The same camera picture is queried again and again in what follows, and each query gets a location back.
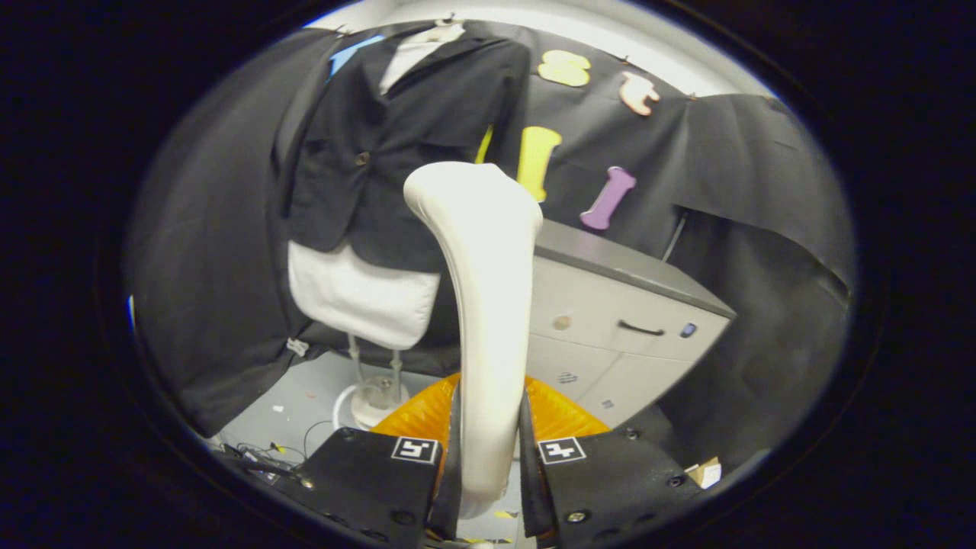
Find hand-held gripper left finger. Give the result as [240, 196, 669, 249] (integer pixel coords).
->
[278, 374, 462, 544]

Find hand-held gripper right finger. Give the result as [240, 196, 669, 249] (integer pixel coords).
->
[521, 375, 702, 548]

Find white garment steamer head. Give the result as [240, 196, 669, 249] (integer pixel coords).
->
[403, 162, 544, 521]

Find black suit jacket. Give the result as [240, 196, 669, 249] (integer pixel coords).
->
[274, 23, 532, 274]

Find small cardboard piece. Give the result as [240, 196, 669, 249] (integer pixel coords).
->
[685, 456, 723, 490]

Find grey cabinet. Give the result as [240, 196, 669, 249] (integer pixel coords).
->
[525, 220, 738, 458]

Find black backdrop cloth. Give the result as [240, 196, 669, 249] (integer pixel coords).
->
[126, 19, 855, 470]

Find black floor cables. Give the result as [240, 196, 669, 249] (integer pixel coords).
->
[220, 419, 336, 489]

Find thin white wall cable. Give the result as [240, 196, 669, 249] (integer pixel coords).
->
[662, 213, 688, 262]

